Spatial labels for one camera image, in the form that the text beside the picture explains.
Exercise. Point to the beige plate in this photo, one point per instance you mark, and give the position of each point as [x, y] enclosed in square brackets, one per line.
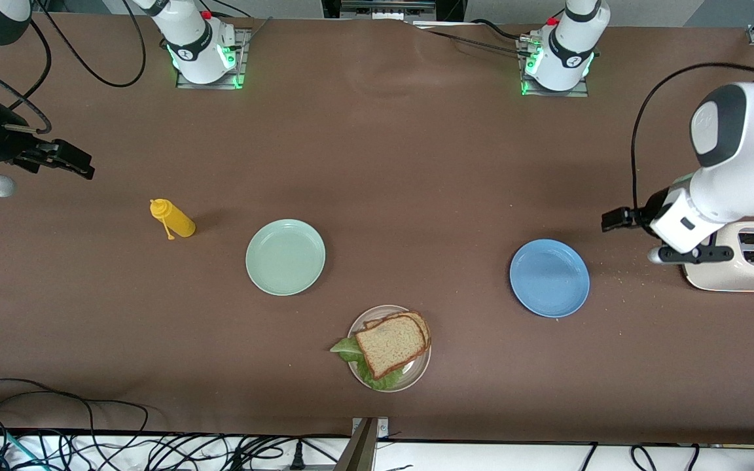
[419, 369]

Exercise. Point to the green lettuce leaf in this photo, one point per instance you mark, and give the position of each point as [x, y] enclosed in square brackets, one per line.
[344, 348]

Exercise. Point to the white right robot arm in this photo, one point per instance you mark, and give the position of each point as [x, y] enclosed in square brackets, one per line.
[194, 46]

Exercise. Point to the white power strip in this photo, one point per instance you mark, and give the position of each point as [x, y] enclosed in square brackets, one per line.
[387, 9]

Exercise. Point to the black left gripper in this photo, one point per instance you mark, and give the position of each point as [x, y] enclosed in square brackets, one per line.
[643, 214]

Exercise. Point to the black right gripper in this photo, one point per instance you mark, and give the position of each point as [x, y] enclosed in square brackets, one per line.
[5, 141]

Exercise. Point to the yellow mustard squeeze bottle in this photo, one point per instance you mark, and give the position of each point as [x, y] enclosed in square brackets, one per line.
[180, 224]

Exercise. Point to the white toaster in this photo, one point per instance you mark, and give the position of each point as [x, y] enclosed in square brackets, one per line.
[717, 275]

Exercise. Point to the mint green plate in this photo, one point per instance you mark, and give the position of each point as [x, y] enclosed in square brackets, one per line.
[285, 257]

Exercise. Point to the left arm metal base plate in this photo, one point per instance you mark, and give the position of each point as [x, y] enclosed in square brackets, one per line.
[557, 94]

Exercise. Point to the brown bread slice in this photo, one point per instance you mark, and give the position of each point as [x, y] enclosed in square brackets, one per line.
[390, 347]
[416, 318]

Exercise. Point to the black power plug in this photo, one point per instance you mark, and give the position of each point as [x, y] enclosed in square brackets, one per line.
[297, 456]

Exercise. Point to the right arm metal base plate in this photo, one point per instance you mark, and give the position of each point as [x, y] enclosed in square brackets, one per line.
[243, 59]

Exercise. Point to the aluminium frame beam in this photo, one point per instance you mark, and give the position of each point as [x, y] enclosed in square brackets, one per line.
[360, 448]

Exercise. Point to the white side table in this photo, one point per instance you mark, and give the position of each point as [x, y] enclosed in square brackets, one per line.
[482, 458]

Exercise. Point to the blue plate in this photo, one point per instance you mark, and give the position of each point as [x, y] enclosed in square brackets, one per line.
[550, 278]

